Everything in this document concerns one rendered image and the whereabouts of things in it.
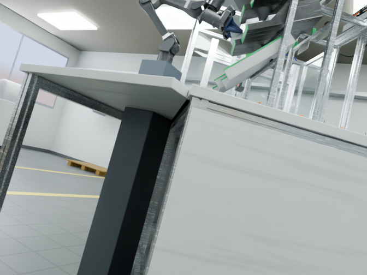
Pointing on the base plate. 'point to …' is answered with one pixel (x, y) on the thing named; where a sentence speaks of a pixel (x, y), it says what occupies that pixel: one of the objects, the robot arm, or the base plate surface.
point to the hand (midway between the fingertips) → (236, 30)
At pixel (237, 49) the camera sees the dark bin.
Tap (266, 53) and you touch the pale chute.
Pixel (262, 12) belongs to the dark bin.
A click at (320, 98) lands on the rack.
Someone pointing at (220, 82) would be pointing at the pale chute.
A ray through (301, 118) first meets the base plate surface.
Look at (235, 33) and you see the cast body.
